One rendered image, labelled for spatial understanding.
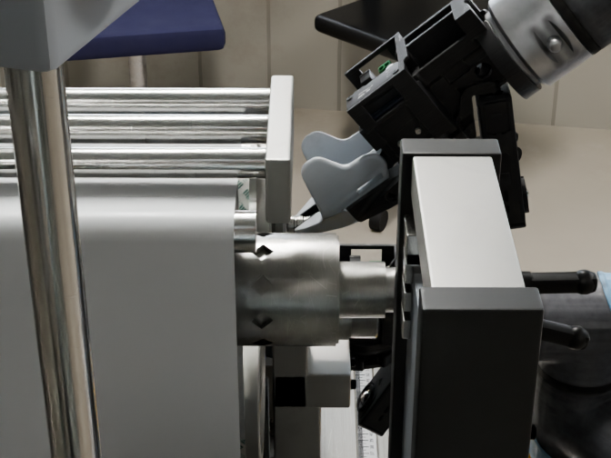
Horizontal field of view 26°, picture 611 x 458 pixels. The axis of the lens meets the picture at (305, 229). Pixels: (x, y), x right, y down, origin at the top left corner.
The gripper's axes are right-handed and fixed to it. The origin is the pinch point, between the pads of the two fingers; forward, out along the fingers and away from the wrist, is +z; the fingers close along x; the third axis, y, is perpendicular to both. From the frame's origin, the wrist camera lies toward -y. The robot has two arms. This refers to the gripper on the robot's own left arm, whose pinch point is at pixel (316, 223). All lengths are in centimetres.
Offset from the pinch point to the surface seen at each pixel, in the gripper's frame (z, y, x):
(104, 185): -4.9, 22.5, 32.5
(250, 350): 4.0, 2.4, 16.0
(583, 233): 23, -141, -212
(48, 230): -14, 30, 57
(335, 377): 5.1, -8.4, 6.8
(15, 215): -2.0, 24.8, 35.3
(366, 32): 35, -66, -228
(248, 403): 5.8, 0.3, 18.2
